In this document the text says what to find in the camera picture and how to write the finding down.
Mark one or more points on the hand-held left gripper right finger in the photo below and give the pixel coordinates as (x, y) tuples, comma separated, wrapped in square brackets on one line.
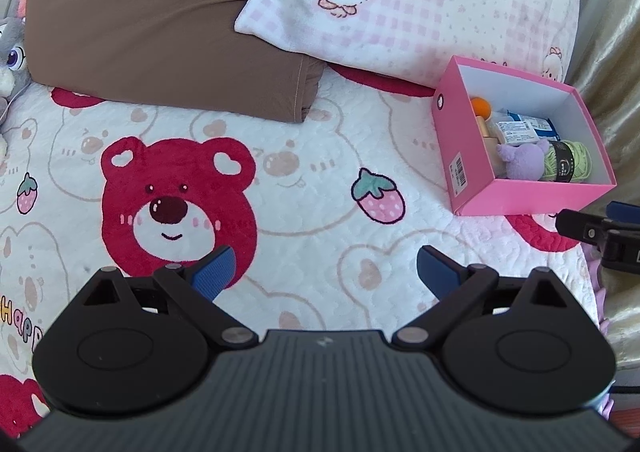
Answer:
[(437, 272)]

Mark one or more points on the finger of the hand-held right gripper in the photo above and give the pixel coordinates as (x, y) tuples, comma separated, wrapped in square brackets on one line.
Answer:
[(622, 211), (580, 227)]

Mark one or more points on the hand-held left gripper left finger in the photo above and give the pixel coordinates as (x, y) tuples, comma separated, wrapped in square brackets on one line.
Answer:
[(215, 274)]

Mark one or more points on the green yarn ball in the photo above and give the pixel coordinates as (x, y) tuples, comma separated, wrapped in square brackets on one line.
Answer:
[(580, 162)]

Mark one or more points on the pink cardboard box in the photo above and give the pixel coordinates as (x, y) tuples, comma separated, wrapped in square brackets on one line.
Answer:
[(480, 197)]

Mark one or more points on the purple plush toy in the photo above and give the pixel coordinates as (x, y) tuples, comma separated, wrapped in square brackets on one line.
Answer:
[(522, 162)]

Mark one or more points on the white tissue pack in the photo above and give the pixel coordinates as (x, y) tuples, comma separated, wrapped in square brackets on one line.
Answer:
[(525, 130)]

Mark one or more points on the beige foundation bottle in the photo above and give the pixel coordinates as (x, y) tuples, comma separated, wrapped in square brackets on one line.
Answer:
[(489, 132)]

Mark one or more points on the orange makeup sponge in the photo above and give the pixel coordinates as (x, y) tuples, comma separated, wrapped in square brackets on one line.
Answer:
[(481, 107)]

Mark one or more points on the purple fluffy cloth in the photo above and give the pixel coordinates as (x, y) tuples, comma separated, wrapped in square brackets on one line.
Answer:
[(599, 292)]

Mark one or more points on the bear printed blanket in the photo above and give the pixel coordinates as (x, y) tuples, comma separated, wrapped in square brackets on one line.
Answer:
[(310, 192)]

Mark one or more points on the shiny beige curtain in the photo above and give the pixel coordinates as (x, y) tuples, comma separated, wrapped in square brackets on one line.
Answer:
[(615, 82)]

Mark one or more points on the brown pillow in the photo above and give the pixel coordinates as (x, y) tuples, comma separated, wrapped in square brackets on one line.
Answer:
[(150, 22)]

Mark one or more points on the pink checked pillow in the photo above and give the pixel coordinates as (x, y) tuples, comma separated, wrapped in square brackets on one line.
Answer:
[(425, 7)]

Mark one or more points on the grey rabbit plush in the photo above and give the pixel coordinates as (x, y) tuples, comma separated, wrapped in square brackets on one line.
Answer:
[(10, 50)]

